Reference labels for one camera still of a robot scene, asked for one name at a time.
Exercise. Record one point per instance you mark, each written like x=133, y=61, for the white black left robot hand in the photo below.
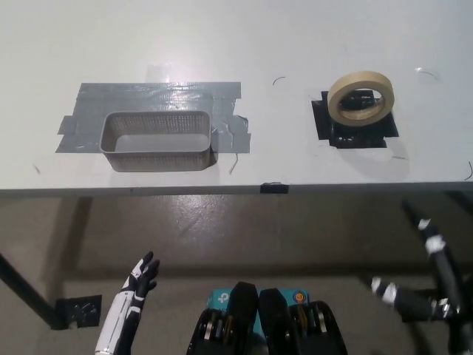
x=122, y=314

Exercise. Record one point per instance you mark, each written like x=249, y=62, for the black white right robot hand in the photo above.
x=441, y=266

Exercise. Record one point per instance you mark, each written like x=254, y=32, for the beige masking tape roll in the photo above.
x=338, y=101

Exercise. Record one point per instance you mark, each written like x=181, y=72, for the small grey mesh container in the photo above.
x=155, y=161

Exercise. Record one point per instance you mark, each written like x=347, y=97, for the black tape square patch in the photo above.
x=325, y=124

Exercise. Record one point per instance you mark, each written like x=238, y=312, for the black metal table leg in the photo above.
x=29, y=292

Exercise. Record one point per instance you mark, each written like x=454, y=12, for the grey duct tape patch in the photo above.
x=155, y=96

